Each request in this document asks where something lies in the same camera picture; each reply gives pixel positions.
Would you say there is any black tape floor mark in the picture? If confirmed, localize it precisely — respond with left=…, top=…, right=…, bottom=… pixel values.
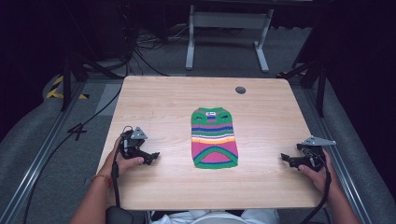
left=66, top=122, right=88, bottom=142

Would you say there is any black rounded box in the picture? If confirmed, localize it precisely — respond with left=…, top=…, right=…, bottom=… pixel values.
left=105, top=205, right=134, bottom=224

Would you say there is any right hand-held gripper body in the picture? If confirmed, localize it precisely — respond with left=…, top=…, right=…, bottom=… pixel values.
left=295, top=134, right=337, bottom=173

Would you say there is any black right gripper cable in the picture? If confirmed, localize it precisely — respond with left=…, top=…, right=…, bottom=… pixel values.
left=307, top=153, right=333, bottom=224

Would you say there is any aluminium floor rail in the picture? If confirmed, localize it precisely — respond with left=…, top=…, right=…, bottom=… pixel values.
left=0, top=81, right=87, bottom=224
left=302, top=88, right=375, bottom=224

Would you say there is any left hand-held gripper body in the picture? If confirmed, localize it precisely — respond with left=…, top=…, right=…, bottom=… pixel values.
left=119, top=125, right=150, bottom=160

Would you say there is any long black floor cable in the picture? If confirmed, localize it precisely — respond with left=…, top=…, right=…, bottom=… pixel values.
left=22, top=85, right=123, bottom=224

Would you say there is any person's white clothing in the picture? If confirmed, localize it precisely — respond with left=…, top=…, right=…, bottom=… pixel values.
left=150, top=208, right=281, bottom=224

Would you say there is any orange bracelet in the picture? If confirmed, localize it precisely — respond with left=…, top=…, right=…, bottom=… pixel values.
left=92, top=174, right=114, bottom=189

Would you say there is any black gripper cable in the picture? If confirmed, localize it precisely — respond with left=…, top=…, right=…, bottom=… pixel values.
left=111, top=125, right=134, bottom=208
left=307, top=153, right=333, bottom=224

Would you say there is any black metal stand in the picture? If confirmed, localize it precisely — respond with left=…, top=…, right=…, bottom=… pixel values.
left=276, top=59, right=329, bottom=119
left=60, top=50, right=126, bottom=112

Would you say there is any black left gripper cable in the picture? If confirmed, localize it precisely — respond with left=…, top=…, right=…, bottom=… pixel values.
left=111, top=125, right=134, bottom=208

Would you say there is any bundle of black floor cables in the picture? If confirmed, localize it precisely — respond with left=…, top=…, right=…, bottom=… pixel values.
left=124, top=21, right=191, bottom=77

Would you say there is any person's left hand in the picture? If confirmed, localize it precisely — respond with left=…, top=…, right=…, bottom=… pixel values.
left=104, top=137, right=146, bottom=180

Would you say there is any white metal table frame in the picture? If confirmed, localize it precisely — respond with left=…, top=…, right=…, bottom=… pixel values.
left=185, top=4, right=276, bottom=74

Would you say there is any yellow black hazard tape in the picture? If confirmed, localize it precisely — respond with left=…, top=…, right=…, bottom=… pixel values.
left=46, top=75, right=91, bottom=101

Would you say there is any striped knitted pet sweater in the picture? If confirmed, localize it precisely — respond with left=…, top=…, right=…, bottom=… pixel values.
left=190, top=106, right=240, bottom=171

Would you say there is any person's right hand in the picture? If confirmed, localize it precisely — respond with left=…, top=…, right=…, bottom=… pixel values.
left=297, top=148, right=336, bottom=196

